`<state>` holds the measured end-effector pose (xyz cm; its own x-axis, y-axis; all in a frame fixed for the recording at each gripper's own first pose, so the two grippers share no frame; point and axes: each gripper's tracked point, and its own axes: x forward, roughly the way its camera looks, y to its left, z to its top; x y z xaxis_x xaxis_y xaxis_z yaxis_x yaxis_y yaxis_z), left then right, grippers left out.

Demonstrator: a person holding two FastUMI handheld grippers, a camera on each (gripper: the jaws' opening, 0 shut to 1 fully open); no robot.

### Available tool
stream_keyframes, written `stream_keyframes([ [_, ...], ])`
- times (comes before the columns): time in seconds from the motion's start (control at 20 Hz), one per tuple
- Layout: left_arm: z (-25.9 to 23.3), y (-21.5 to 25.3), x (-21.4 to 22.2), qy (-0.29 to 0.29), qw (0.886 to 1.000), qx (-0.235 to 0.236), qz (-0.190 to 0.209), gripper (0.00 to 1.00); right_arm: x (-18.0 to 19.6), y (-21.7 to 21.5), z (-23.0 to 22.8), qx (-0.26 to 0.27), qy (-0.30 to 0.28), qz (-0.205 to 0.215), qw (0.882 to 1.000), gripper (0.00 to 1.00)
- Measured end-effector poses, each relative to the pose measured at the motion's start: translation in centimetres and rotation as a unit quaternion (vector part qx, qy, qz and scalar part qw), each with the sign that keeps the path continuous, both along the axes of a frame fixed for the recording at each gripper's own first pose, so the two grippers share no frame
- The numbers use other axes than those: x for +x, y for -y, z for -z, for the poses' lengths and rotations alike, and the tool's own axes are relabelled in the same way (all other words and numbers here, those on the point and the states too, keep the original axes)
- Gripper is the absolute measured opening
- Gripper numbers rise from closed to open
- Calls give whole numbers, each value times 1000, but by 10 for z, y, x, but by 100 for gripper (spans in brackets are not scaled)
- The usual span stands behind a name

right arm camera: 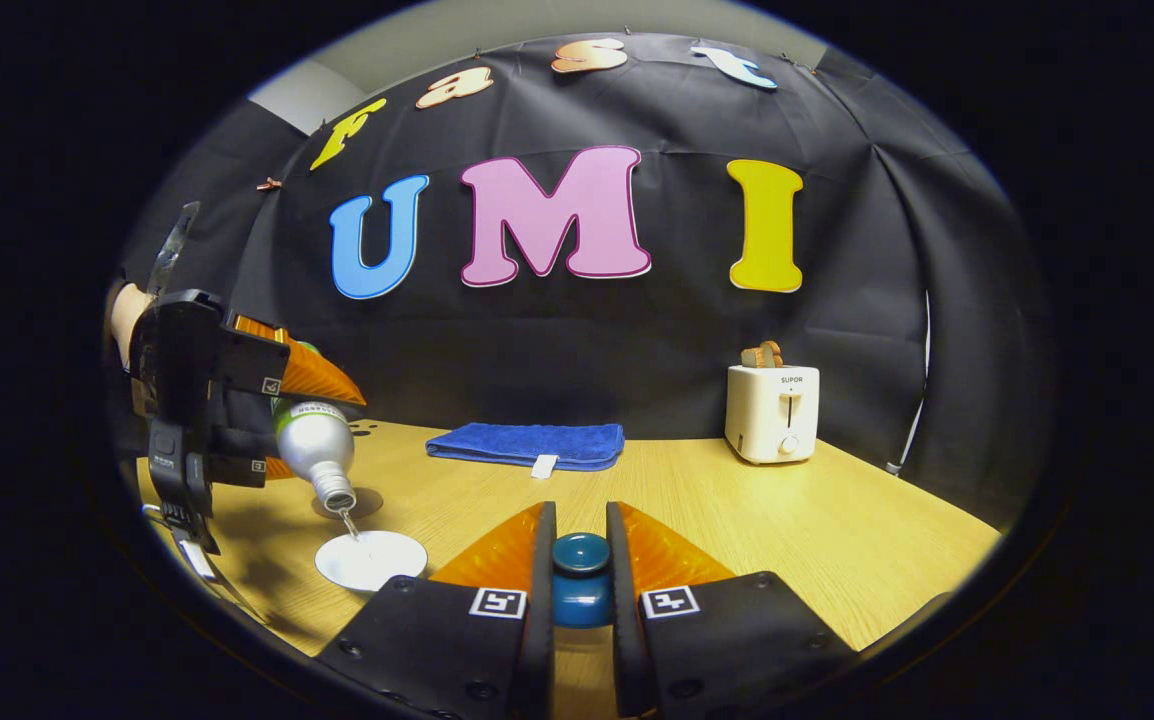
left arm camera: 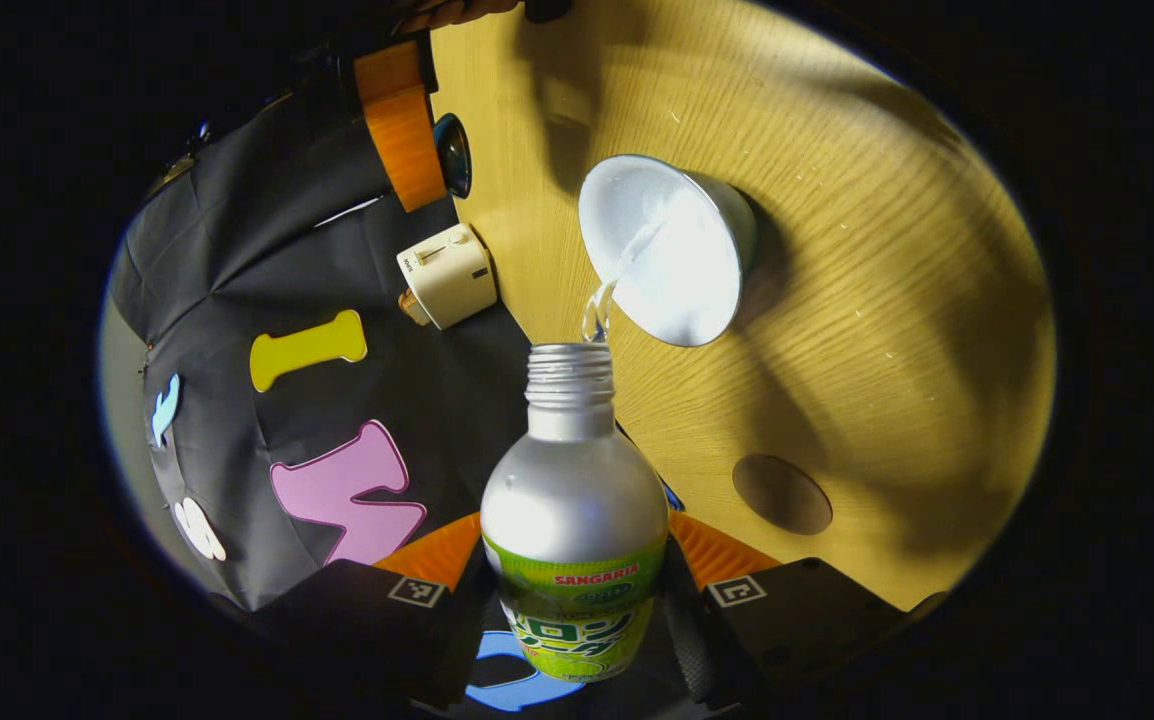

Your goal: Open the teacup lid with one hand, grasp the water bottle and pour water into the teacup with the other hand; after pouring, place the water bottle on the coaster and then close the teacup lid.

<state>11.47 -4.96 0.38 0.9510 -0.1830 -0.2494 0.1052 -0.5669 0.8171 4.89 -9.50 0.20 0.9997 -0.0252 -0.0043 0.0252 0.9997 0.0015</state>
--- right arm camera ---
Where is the round cork coaster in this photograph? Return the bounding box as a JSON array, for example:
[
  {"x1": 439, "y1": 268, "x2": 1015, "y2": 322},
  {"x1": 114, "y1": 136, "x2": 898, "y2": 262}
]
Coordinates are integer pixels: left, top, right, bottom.
[{"x1": 312, "y1": 487, "x2": 385, "y2": 521}]

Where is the folded blue towel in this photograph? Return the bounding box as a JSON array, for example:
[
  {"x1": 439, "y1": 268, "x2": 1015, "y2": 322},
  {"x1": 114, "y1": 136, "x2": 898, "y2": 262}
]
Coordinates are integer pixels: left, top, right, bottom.
[{"x1": 425, "y1": 422, "x2": 626, "y2": 479}]

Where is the blue teacup lid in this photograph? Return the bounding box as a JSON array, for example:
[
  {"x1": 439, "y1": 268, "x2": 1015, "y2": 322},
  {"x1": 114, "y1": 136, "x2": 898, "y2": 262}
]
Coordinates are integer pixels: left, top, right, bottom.
[{"x1": 550, "y1": 532, "x2": 615, "y2": 629}]

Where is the black backdrop cloth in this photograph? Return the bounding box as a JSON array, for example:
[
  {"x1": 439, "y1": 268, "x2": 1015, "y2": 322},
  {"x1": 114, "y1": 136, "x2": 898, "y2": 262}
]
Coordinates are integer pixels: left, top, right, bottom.
[{"x1": 122, "y1": 33, "x2": 1048, "y2": 521}]

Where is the white toaster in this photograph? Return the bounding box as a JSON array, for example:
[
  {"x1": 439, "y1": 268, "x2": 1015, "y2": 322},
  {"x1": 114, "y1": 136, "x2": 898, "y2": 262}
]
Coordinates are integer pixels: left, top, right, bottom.
[{"x1": 724, "y1": 364, "x2": 821, "y2": 465}]

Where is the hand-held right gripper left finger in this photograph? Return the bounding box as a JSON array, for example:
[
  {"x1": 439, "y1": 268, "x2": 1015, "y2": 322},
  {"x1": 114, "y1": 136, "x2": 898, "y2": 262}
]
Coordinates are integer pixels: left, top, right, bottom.
[{"x1": 315, "y1": 500, "x2": 558, "y2": 720}]

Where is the green label metal water bottle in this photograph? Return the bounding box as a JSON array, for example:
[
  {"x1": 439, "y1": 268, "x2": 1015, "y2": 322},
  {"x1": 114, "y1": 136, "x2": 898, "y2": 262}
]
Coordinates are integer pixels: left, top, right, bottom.
[{"x1": 272, "y1": 340, "x2": 359, "y2": 513}]

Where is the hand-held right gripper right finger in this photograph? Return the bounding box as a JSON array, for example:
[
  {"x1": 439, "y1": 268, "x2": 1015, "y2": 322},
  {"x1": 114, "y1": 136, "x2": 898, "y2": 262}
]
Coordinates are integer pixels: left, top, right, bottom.
[{"x1": 605, "y1": 500, "x2": 858, "y2": 720}]

